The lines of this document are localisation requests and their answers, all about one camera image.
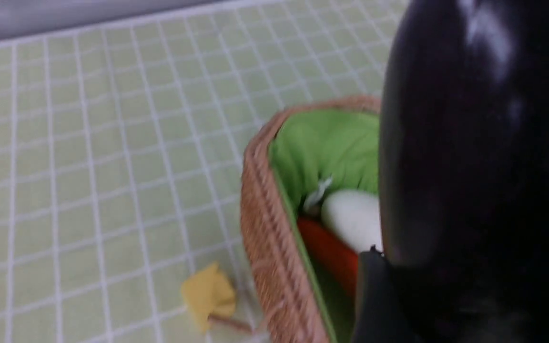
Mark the green checkered tablecloth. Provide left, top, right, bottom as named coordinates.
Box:
left=0, top=0, right=407, bottom=343

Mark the yellow foam cube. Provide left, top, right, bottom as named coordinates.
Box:
left=180, top=262, right=237, bottom=333

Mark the woven wicker basket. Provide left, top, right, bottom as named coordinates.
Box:
left=240, top=95, right=381, bottom=343

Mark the purple toy eggplant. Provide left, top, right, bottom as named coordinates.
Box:
left=378, top=0, right=549, bottom=343

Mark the white toy radish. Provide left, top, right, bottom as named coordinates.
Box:
left=301, top=177, right=384, bottom=252

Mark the orange toy carrot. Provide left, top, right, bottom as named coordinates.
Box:
left=296, top=217, right=359, bottom=298

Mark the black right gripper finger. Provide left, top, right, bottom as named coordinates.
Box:
left=351, top=248, right=418, bottom=343

